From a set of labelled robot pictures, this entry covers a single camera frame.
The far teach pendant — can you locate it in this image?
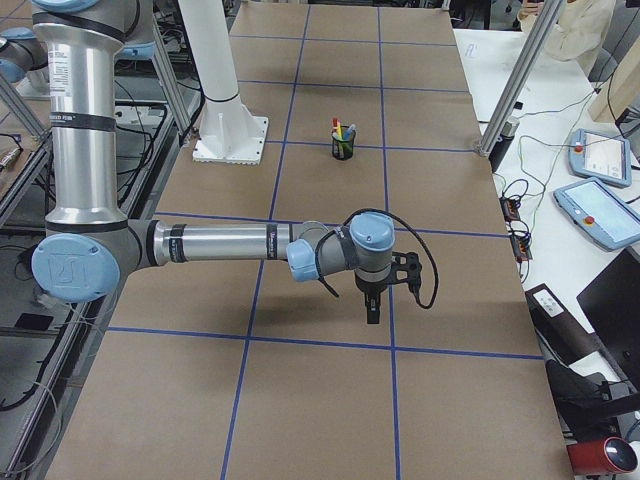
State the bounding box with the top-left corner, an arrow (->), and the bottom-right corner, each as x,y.
568,129 -> 632,188

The blue highlighter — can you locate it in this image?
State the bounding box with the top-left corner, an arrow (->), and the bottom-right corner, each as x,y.
343,124 -> 356,141

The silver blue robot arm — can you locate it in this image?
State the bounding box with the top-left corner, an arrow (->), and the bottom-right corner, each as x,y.
1,27 -> 48,83
32,1 -> 395,324

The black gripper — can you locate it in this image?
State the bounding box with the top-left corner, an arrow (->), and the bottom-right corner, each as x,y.
354,270 -> 389,325

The black monitor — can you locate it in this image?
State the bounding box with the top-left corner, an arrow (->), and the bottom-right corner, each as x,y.
577,249 -> 639,388

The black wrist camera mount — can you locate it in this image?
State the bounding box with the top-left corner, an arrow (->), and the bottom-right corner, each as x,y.
387,252 -> 422,297

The near teach pendant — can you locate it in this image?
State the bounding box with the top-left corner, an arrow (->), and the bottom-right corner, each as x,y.
553,177 -> 639,251

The teach pendant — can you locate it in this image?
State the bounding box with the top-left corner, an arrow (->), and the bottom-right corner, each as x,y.
568,129 -> 632,188
553,177 -> 639,251

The white column base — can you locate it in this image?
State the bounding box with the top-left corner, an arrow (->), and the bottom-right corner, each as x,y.
179,0 -> 269,165

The black mesh pen cup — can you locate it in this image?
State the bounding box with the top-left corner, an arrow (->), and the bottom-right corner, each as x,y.
331,133 -> 356,161

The person in white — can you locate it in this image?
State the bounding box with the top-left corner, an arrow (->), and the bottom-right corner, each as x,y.
544,0 -> 615,74

